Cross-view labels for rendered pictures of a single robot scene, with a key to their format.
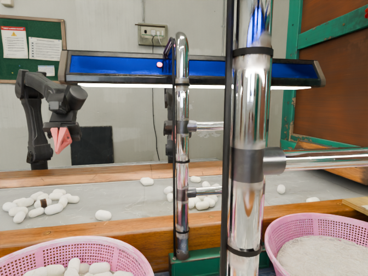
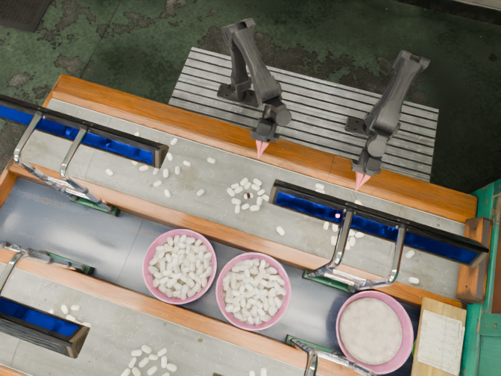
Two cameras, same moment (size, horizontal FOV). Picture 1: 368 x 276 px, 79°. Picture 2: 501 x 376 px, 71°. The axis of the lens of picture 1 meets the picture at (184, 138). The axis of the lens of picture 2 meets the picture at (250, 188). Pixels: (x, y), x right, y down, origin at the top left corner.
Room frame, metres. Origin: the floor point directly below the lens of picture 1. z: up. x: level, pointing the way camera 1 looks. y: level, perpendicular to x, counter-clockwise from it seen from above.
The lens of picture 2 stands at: (0.17, 0.17, 2.06)
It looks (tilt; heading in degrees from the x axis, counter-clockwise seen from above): 71 degrees down; 26
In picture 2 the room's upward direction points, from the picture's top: 3 degrees clockwise
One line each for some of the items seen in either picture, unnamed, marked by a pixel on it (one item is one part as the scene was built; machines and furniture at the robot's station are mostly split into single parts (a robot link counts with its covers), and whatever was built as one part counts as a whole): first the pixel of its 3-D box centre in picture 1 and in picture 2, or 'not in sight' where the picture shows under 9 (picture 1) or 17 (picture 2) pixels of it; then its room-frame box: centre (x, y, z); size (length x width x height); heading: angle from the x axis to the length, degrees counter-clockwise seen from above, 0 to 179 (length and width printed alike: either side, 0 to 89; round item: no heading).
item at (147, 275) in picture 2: not in sight; (181, 266); (0.18, 0.44, 0.72); 0.27 x 0.27 x 0.10
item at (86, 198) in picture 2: not in sight; (82, 168); (0.29, 0.90, 0.90); 0.20 x 0.19 x 0.45; 101
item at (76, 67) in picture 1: (202, 70); (373, 219); (0.56, -0.05, 1.08); 0.62 x 0.08 x 0.07; 101
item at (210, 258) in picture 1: (209, 150); (349, 254); (0.48, -0.06, 0.90); 0.20 x 0.19 x 0.45; 101
